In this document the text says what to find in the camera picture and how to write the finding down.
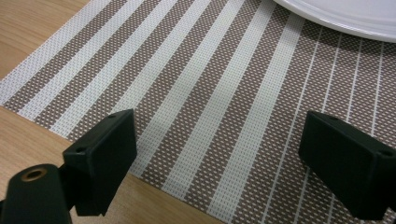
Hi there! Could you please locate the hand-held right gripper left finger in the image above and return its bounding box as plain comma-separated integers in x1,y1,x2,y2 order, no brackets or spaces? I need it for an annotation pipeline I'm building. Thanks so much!
62,108,138,217

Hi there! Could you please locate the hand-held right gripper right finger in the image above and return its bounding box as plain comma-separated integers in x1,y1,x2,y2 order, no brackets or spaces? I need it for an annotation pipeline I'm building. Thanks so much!
298,110,396,221

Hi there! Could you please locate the brown white striped woven placemat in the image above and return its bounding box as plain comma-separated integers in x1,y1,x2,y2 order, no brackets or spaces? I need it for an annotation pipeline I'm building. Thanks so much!
0,0,396,224

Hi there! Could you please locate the white plate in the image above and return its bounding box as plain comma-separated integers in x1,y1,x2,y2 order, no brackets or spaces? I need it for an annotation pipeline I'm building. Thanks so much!
273,0,396,44

